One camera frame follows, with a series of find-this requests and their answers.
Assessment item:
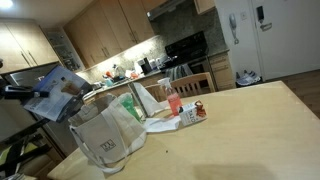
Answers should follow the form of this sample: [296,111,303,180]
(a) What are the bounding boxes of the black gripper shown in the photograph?
[0,84,51,101]

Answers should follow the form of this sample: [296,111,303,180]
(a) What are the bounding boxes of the blue drink mix box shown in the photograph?
[23,64,94,124]

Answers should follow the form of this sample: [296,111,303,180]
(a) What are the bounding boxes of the beige canvas tote bag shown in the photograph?
[68,94,148,174]

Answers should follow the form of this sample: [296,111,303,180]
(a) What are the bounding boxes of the green clear plastic packet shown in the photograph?
[118,92,143,124]

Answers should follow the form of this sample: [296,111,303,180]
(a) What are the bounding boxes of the small white orange carton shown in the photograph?
[178,100,208,128]

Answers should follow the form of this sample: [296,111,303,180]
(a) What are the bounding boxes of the black tripod stand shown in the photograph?
[0,116,53,178]

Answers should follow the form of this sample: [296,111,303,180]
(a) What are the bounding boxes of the stainless steel refrigerator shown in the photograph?
[4,62,81,158]

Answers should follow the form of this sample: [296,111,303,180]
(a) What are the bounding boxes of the open kitchen shelf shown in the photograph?
[44,28,84,73]

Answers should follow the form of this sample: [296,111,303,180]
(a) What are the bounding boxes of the light wooden cabinets above fridge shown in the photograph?
[0,19,61,75]

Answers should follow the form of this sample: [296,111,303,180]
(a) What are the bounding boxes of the teal countertop dish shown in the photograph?
[104,77,116,88]

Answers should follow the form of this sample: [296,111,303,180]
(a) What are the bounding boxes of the yellow green cloth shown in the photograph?
[0,141,38,168]

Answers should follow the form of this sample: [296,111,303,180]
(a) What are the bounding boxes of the clear glass countertop jar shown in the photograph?
[113,64,126,79]

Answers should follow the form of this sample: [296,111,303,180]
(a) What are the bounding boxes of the silver metal pole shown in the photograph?
[128,82,149,119]

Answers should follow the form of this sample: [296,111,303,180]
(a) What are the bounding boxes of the black countertop appliance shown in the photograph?
[141,58,153,75]

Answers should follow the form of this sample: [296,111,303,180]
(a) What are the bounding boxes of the wooden chair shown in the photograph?
[169,71,216,98]
[144,83,168,103]

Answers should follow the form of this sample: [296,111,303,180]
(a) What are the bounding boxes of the white countertop container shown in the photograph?
[149,58,164,69]

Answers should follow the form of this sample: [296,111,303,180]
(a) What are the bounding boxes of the white paper sheet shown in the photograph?
[143,114,182,134]

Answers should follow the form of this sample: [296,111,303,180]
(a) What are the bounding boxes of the spray bottle with pink liquid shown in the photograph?
[157,77,184,117]

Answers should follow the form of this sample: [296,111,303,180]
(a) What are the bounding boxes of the striped dish towel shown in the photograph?
[166,63,194,83]

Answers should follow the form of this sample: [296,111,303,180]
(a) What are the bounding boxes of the steel range hood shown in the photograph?
[146,0,194,23]

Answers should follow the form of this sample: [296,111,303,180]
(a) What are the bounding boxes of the black kitchen stove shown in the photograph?
[159,30,212,84]

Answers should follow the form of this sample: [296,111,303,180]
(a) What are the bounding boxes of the wooden base cabinet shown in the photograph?
[208,49,236,92]

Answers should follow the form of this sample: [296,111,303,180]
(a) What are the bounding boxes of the white blue sneaker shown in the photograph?
[248,69,262,83]
[235,71,254,87]

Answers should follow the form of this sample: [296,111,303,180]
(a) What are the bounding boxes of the black door lock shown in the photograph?
[255,5,265,22]

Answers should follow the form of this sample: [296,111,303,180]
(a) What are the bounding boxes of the white door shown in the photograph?
[248,0,320,81]

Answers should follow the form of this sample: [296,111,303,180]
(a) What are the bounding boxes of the light wooden wall cabinets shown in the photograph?
[63,0,158,69]

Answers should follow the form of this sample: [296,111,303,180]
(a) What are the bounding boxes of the light wooden wall cabinet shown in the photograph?
[193,0,216,15]

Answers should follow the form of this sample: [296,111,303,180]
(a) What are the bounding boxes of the grey wall phone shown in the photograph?
[228,13,240,45]

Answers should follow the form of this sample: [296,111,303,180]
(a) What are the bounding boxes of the silver door handle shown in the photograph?
[259,22,273,33]

